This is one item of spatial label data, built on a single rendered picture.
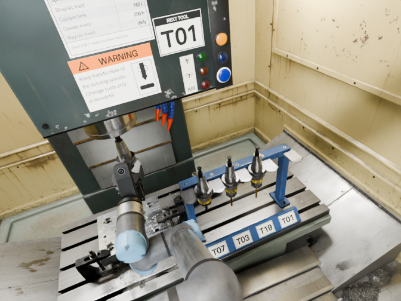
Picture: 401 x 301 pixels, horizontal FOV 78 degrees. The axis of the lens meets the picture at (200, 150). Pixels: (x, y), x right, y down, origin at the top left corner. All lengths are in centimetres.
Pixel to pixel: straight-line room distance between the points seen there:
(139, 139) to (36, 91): 87
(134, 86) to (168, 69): 8
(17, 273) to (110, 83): 132
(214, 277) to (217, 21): 48
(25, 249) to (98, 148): 73
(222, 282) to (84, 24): 48
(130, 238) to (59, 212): 143
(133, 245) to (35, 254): 113
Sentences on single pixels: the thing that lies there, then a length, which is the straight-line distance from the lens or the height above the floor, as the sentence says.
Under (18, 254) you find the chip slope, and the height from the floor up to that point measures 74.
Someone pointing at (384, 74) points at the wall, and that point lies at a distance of 121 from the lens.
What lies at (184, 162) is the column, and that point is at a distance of 157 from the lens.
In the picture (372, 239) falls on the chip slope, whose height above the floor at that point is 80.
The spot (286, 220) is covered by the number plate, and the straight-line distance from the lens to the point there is 118.
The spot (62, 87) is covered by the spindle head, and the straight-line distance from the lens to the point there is 56.
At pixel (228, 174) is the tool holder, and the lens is 89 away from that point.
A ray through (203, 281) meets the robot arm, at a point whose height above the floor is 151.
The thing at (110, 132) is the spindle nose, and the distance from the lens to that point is 74.
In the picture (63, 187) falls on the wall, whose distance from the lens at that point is 204.
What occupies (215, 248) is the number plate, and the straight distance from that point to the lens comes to 108.
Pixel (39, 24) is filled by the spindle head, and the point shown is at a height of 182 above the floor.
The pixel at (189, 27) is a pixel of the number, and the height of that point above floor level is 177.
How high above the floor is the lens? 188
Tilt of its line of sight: 38 degrees down
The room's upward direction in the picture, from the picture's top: 9 degrees counter-clockwise
